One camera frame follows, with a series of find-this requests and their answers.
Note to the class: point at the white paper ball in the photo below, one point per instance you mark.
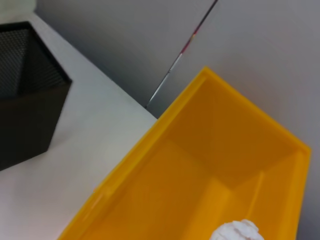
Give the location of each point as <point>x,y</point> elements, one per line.
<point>237,231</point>

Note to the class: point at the black mesh pen holder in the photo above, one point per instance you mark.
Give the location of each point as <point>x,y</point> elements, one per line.
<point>30,120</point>

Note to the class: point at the yellow plastic storage bin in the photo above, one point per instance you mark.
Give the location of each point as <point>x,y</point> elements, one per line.
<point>200,150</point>

